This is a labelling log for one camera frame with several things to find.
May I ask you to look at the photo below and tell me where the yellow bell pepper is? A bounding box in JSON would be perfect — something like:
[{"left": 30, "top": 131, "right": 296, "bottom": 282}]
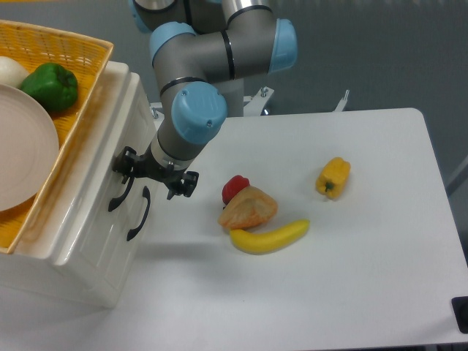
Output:
[{"left": 315, "top": 157, "right": 351, "bottom": 200}]

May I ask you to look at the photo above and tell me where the yellow woven basket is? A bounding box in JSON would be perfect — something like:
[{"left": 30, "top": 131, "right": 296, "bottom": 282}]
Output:
[{"left": 1, "top": 20, "right": 113, "bottom": 254}]

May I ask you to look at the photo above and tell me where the black corner object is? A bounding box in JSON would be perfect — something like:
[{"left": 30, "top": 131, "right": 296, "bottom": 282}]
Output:
[{"left": 451, "top": 296, "right": 468, "bottom": 334}]

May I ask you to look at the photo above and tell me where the white drawer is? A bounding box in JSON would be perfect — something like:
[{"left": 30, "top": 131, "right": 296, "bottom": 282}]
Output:
[
  {"left": 58, "top": 73, "right": 158, "bottom": 266},
  {"left": 55, "top": 168, "right": 155, "bottom": 307}
]

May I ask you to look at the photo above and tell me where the white drawer cabinet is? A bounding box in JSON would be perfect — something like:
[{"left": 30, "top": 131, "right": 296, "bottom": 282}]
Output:
[{"left": 1, "top": 61, "right": 157, "bottom": 307}]

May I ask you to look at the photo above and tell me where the green bell pepper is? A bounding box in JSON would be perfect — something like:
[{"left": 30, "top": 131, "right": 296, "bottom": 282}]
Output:
[{"left": 20, "top": 62, "right": 78, "bottom": 113}]

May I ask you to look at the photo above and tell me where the red bell pepper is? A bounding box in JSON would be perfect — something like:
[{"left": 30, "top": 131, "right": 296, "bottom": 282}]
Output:
[{"left": 222, "top": 175, "right": 250, "bottom": 205}]

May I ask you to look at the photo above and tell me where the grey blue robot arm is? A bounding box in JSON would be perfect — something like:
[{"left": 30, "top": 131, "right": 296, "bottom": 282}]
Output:
[{"left": 113, "top": 1, "right": 298, "bottom": 197}]

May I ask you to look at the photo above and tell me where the white onion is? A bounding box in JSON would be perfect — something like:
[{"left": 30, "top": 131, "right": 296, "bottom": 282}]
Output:
[{"left": 0, "top": 56, "right": 29, "bottom": 88}]

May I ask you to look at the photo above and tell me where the yellow banana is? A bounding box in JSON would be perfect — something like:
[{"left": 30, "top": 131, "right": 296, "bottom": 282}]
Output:
[{"left": 230, "top": 219, "right": 310, "bottom": 254}]

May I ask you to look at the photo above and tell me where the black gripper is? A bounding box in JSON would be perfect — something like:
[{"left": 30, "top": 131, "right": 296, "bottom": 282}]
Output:
[{"left": 112, "top": 146, "right": 199, "bottom": 200}]

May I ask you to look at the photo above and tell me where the pink plate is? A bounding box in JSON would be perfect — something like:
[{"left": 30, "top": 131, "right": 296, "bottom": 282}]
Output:
[{"left": 1, "top": 85, "right": 59, "bottom": 211}]

